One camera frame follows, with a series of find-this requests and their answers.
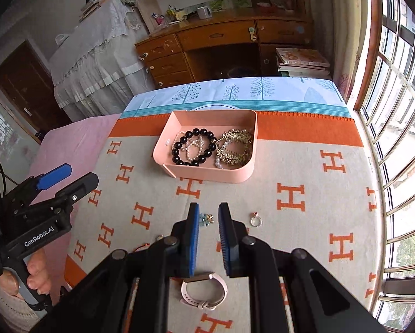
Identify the white lace cover cloth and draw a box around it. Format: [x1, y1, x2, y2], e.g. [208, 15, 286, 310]
[49, 0, 156, 118]

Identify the white pearl strand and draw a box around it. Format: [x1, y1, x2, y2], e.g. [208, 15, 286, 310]
[174, 135, 209, 163]

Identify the black bead bracelet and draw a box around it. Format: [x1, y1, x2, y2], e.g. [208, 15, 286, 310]
[172, 128, 218, 166]

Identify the brown wooden door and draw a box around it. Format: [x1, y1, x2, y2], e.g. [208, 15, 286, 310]
[0, 40, 73, 141]

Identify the beige leaf print curtain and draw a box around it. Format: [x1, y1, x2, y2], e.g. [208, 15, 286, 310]
[312, 0, 369, 103]

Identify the stack of books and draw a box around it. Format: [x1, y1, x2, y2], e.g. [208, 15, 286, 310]
[275, 47, 332, 77]

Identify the wooden desk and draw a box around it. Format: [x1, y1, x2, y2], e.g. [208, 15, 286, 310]
[134, 16, 314, 89]

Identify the blue tree print sheet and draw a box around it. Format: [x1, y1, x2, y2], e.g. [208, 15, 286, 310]
[120, 76, 352, 118]

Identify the metal window grille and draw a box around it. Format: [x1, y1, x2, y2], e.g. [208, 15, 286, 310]
[353, 0, 415, 333]

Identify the pink plastic box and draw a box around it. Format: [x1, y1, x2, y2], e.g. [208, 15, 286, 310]
[152, 110, 258, 184]

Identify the gold hair comb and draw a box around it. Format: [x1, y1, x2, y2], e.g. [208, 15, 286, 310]
[214, 128, 254, 170]

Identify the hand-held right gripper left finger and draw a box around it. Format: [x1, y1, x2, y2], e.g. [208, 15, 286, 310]
[30, 203, 200, 333]

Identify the white bangle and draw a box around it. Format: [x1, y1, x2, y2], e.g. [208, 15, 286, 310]
[181, 272, 228, 310]

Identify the person's left forearm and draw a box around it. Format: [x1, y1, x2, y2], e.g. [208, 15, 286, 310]
[0, 274, 41, 333]

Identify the orange patterned blanket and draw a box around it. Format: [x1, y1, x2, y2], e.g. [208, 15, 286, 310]
[63, 109, 383, 333]

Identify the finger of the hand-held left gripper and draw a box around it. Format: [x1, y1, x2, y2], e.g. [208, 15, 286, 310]
[6, 163, 73, 203]
[16, 172, 100, 217]

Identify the pile of books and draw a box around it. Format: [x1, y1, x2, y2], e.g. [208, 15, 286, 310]
[79, 0, 121, 17]

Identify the person's left hand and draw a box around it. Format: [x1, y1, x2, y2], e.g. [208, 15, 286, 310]
[0, 250, 55, 301]

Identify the pink bed sheet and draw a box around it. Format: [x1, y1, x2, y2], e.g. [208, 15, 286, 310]
[25, 113, 123, 306]

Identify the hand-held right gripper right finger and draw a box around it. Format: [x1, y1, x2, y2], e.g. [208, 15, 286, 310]
[218, 202, 389, 333]

